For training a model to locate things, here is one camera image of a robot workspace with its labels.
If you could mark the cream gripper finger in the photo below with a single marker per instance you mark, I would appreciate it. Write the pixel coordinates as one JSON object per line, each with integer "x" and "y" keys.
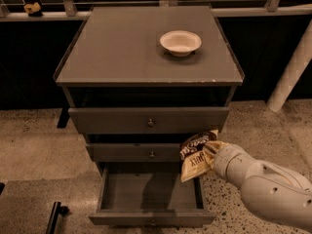
{"x": 212, "y": 147}

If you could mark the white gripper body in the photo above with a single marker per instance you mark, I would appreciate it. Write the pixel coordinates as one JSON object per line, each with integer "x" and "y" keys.
{"x": 223, "y": 161}

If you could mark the brown chip bag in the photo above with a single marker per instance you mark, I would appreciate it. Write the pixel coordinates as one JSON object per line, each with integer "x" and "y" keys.
{"x": 195, "y": 161}

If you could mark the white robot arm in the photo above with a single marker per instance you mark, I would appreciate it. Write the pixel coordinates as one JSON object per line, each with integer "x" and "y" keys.
{"x": 271, "y": 192}

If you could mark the grey bottom drawer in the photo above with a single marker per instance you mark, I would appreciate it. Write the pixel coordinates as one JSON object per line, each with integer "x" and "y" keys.
{"x": 150, "y": 194}

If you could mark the grey drawer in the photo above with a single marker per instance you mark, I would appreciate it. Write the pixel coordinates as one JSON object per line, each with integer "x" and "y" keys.
{"x": 148, "y": 120}
{"x": 128, "y": 152}
{"x": 150, "y": 194}

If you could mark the grey drawer cabinet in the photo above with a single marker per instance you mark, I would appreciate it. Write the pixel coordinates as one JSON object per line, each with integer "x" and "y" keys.
{"x": 117, "y": 61}

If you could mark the grey middle drawer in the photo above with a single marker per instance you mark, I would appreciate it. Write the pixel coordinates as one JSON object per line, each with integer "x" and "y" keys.
{"x": 128, "y": 152}

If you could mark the grey top drawer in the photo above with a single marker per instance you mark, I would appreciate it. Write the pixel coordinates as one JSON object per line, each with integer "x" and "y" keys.
{"x": 148, "y": 120}

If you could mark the white paper bowl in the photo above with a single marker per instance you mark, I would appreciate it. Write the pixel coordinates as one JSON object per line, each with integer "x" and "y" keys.
{"x": 180, "y": 43}

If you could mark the white diagonal pole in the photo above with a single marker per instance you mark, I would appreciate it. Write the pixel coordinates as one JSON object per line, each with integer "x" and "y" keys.
{"x": 299, "y": 61}

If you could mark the black bar on floor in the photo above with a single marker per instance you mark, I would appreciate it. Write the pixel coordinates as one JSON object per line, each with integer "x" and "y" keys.
{"x": 57, "y": 210}

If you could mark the small yellow black object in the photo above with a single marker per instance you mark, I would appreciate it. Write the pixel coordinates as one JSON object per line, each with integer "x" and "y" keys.
{"x": 33, "y": 9}

